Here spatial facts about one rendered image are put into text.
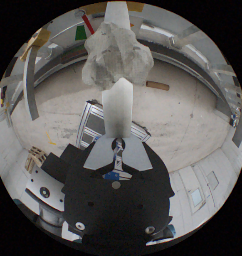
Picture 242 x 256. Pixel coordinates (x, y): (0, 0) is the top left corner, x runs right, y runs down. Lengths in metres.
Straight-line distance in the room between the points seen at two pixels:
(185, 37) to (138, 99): 0.86
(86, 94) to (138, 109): 0.70
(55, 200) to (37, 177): 0.08
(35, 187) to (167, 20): 0.79
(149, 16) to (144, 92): 0.84
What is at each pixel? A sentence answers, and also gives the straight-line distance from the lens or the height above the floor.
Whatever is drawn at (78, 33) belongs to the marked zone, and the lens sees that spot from 0.30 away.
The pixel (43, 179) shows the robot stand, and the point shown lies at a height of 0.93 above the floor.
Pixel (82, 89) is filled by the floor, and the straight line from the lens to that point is 1.06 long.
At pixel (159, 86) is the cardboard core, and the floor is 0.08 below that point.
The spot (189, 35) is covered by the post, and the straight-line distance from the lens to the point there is 0.32.
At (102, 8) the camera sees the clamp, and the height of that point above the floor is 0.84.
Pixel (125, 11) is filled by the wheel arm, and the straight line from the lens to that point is 0.15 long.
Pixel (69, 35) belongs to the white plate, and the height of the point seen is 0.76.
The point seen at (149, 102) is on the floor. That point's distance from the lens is 1.01.
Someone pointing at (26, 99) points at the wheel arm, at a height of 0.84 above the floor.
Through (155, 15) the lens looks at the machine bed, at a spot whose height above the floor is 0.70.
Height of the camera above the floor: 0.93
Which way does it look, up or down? 60 degrees down
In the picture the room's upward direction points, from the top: 178 degrees counter-clockwise
